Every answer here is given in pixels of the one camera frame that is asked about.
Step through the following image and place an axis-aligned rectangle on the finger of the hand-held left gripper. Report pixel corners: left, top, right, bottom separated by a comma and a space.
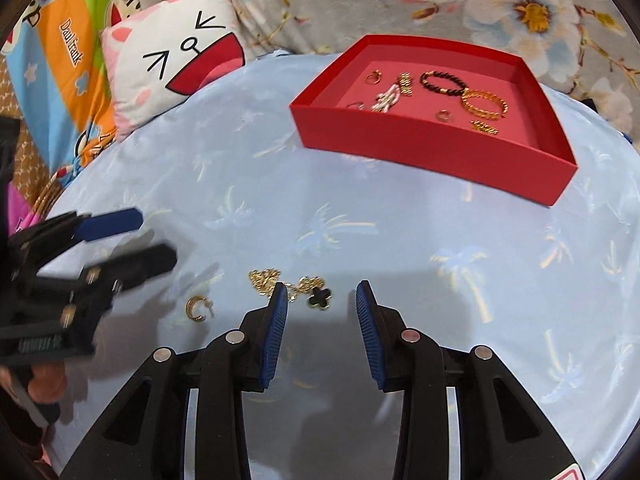
65, 245, 178, 311
7, 207, 143, 263

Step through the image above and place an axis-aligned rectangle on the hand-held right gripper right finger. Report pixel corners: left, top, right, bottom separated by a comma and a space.
355, 280, 586, 480

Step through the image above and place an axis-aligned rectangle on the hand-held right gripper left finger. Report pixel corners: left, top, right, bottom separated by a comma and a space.
60, 282, 289, 480

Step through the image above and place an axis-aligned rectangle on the gold necklace with black clover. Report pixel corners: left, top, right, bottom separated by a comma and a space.
248, 267, 335, 312

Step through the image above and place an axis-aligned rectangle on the red cardboard box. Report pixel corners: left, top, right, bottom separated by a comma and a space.
290, 35, 578, 207

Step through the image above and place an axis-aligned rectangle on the white pearl bracelet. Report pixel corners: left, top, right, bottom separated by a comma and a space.
370, 84, 402, 114

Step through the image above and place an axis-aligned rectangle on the gold cuff bangle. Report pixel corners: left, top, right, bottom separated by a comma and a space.
460, 88, 509, 122

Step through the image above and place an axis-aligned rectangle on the black bead bracelet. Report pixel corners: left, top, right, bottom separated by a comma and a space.
419, 70, 469, 97

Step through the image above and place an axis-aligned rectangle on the person's left hand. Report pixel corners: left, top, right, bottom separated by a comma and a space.
27, 362, 68, 406

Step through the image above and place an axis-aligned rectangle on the pink cloth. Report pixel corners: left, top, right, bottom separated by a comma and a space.
10, 185, 53, 233

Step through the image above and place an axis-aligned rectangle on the white cat face pillow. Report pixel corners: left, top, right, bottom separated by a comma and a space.
100, 0, 246, 142

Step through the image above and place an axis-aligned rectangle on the colourful cartoon blanket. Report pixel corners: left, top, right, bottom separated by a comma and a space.
0, 0, 146, 171

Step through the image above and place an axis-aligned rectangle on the grey floral blanket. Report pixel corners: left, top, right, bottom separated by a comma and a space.
117, 0, 640, 131

